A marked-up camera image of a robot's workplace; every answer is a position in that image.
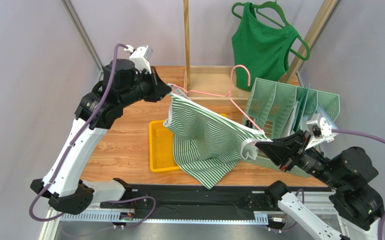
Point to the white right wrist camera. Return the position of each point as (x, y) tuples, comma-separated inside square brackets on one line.
[(320, 130)]

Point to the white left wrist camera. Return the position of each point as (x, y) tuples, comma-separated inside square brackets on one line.
[(140, 56)]

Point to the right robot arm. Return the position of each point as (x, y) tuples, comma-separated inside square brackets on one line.
[(360, 207)]

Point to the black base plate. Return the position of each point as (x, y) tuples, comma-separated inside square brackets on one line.
[(197, 203)]

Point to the green white striped tank top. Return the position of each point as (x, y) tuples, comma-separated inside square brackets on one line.
[(207, 145)]

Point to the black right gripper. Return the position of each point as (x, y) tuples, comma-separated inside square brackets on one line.
[(294, 154)]

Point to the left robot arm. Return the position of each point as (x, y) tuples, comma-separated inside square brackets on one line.
[(123, 85)]

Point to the wooden clothes rack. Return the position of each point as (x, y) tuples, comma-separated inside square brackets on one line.
[(201, 78)]

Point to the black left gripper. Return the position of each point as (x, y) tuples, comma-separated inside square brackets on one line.
[(158, 88)]

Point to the yellow plastic tray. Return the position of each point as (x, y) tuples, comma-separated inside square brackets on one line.
[(161, 148)]

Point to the mint green file organizer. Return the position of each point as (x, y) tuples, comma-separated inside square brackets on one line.
[(271, 106)]

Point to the aluminium frame rail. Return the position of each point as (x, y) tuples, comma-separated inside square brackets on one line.
[(86, 66)]

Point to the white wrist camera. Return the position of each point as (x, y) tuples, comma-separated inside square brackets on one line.
[(320, 130), (140, 56)]

